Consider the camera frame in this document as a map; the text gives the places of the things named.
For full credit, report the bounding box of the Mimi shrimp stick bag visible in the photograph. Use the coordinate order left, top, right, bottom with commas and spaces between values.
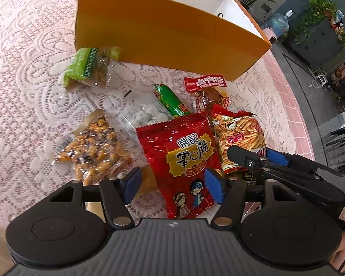
210, 104, 266, 175

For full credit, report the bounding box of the red chips snack bag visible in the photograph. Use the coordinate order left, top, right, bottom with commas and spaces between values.
136, 113, 221, 219

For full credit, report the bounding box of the pink checkered table cover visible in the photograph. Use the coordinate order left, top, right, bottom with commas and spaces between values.
0, 0, 317, 161

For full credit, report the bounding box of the mixed nuts clear pack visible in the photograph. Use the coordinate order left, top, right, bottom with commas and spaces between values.
51, 110, 133, 186

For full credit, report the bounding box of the clear white candy pack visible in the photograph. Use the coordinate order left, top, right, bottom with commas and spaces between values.
118, 94, 173, 137

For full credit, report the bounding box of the red braised meat pack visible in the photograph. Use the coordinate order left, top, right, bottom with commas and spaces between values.
184, 74, 230, 113

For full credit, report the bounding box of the green sausage stick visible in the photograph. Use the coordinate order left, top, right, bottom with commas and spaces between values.
154, 84, 191, 118

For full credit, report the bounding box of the dark teal cabinet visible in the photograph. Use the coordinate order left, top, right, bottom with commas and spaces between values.
288, 19, 343, 69

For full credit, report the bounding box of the green pea snack pack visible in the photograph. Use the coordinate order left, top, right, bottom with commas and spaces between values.
63, 47, 121, 90

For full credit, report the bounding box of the pink small heater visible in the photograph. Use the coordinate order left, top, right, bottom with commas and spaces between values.
262, 27, 277, 46

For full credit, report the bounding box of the blue water jug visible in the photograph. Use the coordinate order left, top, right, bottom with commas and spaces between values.
267, 9, 293, 38

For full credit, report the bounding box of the trailing ivy plant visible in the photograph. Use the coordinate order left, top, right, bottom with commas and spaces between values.
292, 0, 345, 49

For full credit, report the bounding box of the orange cardboard box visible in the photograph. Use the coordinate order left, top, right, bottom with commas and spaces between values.
75, 0, 271, 81

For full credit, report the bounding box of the white lace tablecloth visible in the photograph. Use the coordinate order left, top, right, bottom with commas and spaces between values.
0, 0, 295, 227

